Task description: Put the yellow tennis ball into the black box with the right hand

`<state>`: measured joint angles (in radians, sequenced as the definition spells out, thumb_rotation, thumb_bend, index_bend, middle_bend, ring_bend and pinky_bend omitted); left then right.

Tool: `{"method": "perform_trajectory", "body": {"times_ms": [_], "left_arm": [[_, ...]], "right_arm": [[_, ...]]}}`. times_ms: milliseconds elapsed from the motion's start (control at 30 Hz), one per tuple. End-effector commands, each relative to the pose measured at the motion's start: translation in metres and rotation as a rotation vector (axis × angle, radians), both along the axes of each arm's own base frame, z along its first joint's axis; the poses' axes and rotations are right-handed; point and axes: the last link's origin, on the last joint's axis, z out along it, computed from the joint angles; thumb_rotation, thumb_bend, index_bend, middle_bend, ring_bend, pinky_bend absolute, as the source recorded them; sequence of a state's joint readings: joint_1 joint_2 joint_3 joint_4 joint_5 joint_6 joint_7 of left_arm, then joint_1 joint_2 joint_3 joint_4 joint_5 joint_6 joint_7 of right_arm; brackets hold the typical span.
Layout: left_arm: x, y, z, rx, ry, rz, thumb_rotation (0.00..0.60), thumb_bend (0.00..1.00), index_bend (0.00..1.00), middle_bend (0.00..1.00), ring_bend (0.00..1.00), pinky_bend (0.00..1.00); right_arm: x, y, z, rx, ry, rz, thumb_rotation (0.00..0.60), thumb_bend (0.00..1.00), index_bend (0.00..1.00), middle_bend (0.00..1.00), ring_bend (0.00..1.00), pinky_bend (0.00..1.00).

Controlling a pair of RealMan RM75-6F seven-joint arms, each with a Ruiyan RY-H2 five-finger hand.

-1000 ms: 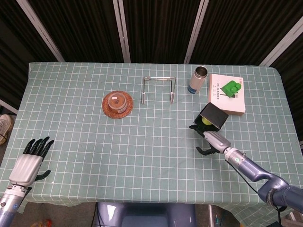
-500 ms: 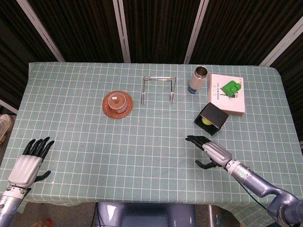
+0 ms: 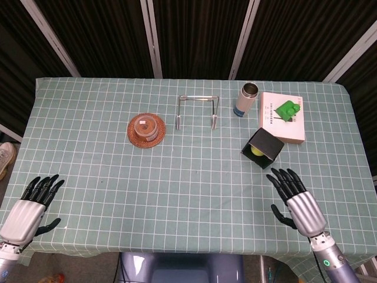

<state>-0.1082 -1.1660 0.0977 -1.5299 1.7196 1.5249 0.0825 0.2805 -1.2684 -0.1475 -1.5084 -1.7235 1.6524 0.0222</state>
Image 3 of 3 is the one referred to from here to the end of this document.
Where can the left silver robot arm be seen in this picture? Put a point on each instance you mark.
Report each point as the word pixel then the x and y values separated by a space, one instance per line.
pixel 7 259

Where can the orange packet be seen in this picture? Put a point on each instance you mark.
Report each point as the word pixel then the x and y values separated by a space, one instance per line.
pixel 57 278

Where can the green checked tablecloth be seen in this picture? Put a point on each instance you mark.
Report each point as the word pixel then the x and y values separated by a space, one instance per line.
pixel 117 177

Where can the dark ribbed screen panel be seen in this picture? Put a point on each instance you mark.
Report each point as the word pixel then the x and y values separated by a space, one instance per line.
pixel 197 35
pixel 14 73
pixel 294 38
pixel 97 35

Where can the green plastic block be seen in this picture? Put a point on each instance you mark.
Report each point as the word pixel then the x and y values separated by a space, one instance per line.
pixel 287 110

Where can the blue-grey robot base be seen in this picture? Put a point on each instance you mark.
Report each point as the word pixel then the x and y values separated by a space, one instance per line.
pixel 182 268

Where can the white sneaker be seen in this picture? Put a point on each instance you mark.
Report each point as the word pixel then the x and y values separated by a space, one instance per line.
pixel 6 156

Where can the yellow tennis ball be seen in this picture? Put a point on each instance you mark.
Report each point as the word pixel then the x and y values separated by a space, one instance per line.
pixel 256 151

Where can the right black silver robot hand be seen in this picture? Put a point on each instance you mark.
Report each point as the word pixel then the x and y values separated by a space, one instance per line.
pixel 304 212

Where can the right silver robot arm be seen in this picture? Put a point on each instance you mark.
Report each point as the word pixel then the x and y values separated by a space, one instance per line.
pixel 332 259

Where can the clear plastic jar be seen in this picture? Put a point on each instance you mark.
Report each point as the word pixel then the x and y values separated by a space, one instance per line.
pixel 146 128

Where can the brown woven coaster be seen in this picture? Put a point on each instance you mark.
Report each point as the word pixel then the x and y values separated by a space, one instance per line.
pixel 161 129

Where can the white steel thermos bottle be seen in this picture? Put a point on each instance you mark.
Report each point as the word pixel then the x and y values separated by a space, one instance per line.
pixel 244 101

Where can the black open box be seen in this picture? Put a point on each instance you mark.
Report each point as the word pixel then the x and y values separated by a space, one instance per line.
pixel 266 141

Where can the white flat cardboard box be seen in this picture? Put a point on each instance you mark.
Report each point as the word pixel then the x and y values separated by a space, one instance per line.
pixel 282 129

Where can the white screen frame post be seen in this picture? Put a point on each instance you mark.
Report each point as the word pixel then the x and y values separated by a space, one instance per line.
pixel 151 38
pixel 49 35
pixel 353 55
pixel 243 38
pixel 10 132

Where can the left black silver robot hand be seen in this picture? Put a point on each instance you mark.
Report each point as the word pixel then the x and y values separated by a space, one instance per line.
pixel 23 219

